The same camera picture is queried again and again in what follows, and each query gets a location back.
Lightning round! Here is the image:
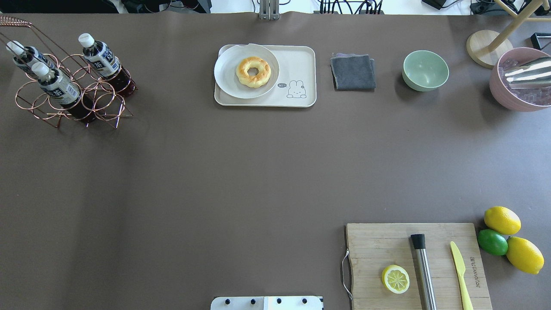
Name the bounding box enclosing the beige rabbit tray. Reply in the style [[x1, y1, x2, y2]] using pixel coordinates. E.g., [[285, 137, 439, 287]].
[[214, 44, 317, 108]]

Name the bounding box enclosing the yellow plastic knife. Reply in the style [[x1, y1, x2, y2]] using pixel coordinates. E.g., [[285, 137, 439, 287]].
[[449, 241, 474, 310]]

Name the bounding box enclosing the tea bottle right of rack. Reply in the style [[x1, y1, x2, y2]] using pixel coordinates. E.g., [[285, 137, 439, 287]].
[[78, 33, 136, 97]]

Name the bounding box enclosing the aluminium frame post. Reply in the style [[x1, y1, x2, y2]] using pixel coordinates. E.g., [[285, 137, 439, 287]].
[[259, 0, 280, 20]]

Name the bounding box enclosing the white round plate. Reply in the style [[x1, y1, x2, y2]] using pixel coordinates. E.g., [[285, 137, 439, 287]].
[[214, 43, 279, 99]]

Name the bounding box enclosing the green lime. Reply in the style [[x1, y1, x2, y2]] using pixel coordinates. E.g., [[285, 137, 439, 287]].
[[477, 229, 508, 256]]

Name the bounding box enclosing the metal ice scoop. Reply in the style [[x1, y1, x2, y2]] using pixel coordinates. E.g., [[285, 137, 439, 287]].
[[504, 56, 551, 90]]

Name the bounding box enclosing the half lemon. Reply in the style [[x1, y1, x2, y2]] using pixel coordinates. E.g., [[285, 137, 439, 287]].
[[381, 264, 410, 294]]

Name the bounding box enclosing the whole lemon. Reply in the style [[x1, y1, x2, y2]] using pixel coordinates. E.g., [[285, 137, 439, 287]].
[[483, 206, 522, 235], [506, 237, 545, 275]]

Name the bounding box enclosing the copper wire bottle rack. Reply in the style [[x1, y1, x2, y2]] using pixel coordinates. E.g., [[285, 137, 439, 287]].
[[1, 15, 137, 129]]

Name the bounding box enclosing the whole lemon upper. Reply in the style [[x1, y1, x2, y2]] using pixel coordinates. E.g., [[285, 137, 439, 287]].
[[483, 206, 522, 235]]

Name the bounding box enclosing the glazed donut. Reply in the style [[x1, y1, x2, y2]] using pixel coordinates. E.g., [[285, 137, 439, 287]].
[[235, 56, 272, 88]]

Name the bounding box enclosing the bamboo cutting board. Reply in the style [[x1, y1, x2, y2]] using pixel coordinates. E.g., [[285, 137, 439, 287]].
[[346, 223, 492, 310]]

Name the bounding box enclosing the tea bottle far left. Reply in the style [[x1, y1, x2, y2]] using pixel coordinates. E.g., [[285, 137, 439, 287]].
[[6, 41, 55, 80]]

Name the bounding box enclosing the pink ice bowl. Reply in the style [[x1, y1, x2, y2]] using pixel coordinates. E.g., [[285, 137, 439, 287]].
[[489, 47, 550, 112]]

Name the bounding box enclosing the grey folded cloth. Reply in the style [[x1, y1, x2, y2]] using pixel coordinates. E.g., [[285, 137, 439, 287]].
[[330, 53, 377, 90]]

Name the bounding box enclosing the tea bottle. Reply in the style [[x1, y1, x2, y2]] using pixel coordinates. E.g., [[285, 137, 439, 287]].
[[31, 63, 96, 123], [6, 41, 55, 80], [78, 33, 136, 97]]

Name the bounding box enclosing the green bowl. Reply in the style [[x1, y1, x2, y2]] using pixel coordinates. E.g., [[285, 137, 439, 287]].
[[402, 50, 449, 92]]

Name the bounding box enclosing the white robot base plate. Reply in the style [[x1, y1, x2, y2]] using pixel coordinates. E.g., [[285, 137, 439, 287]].
[[210, 295, 324, 310]]

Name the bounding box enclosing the steel muddler black tip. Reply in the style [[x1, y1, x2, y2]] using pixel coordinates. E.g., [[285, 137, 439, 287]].
[[411, 234, 437, 310]]

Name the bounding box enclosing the whole lemon lower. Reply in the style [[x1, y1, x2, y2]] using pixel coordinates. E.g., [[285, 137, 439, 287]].
[[506, 237, 545, 275]]

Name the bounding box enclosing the tea bottle front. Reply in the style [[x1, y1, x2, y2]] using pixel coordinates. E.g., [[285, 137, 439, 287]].
[[31, 63, 96, 123]]

